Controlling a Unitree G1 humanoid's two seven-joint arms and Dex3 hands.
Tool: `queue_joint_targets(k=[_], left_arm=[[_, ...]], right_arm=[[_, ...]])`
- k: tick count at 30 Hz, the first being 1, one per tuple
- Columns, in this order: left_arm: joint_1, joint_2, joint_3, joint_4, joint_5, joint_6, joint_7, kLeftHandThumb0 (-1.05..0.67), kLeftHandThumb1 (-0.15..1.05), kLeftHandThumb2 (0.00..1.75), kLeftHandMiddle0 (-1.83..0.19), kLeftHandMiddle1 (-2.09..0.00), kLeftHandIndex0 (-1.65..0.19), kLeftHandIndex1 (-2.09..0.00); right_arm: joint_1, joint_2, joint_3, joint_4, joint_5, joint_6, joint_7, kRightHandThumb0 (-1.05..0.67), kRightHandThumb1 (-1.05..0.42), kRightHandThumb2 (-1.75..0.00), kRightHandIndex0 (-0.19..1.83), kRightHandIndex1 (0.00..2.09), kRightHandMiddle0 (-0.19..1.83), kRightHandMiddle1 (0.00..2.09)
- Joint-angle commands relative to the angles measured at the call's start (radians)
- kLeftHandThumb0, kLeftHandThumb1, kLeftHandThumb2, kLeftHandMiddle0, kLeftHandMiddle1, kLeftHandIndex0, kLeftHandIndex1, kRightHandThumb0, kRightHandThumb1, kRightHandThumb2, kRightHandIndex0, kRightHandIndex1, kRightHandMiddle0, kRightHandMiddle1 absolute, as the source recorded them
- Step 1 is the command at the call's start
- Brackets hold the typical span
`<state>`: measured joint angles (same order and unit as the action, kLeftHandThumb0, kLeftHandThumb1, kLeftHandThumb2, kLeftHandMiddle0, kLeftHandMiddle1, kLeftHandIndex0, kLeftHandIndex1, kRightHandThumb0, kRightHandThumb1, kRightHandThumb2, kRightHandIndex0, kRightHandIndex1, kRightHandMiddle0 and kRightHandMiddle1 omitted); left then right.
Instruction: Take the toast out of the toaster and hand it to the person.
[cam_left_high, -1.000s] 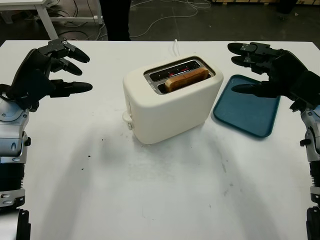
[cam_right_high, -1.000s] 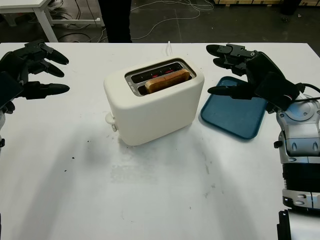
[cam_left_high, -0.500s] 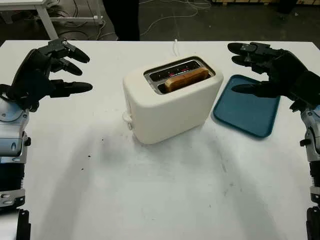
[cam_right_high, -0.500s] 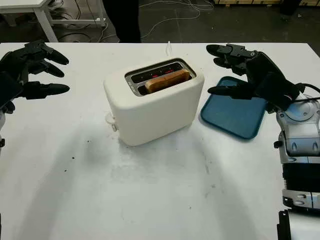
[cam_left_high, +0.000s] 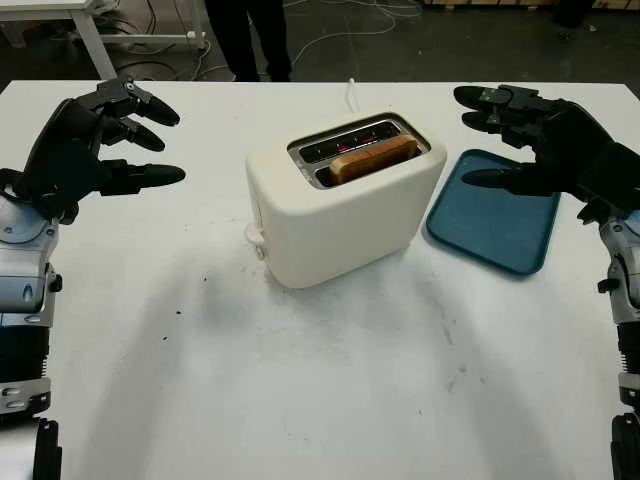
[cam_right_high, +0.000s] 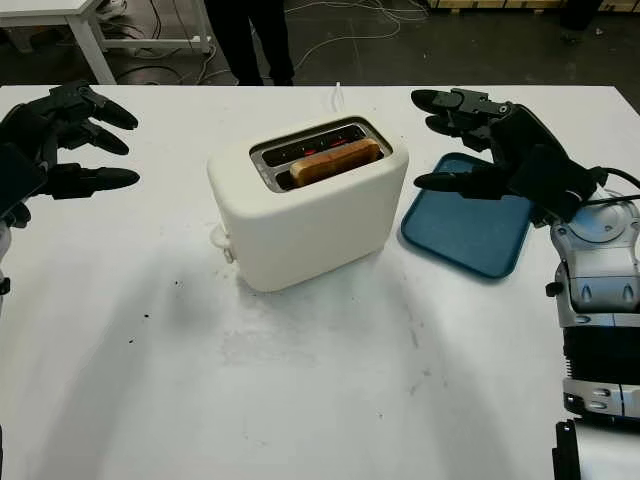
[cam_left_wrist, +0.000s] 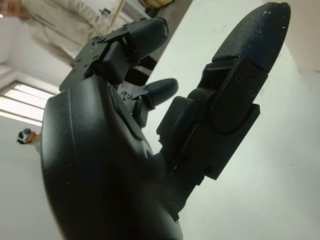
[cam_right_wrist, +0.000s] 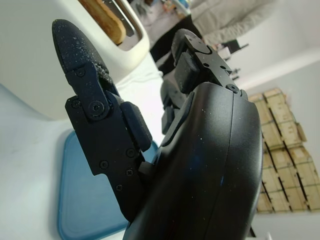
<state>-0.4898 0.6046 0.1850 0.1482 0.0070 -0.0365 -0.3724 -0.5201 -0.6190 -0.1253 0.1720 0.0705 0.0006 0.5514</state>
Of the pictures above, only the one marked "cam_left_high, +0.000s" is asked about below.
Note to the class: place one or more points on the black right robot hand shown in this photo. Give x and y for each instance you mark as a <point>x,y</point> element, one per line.
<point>565,150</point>

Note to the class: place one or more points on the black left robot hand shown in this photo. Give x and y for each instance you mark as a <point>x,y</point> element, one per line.
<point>65,150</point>

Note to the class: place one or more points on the browned toast slice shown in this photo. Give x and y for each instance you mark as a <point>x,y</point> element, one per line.
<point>370,160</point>

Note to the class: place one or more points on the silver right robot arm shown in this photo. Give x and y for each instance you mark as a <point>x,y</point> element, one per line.
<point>625,300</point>

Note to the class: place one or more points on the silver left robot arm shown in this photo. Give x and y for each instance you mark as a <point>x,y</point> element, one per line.
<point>25,265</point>

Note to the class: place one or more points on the person in black trousers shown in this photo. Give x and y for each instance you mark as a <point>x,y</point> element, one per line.
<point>572,12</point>
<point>255,20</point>

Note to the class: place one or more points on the cream white two-slot toaster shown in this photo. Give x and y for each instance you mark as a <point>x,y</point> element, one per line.
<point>340,225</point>

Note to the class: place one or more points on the blue plastic tray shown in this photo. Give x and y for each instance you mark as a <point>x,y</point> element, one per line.
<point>490,230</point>

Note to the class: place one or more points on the white desk frame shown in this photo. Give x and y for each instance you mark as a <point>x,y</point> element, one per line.
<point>93,45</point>

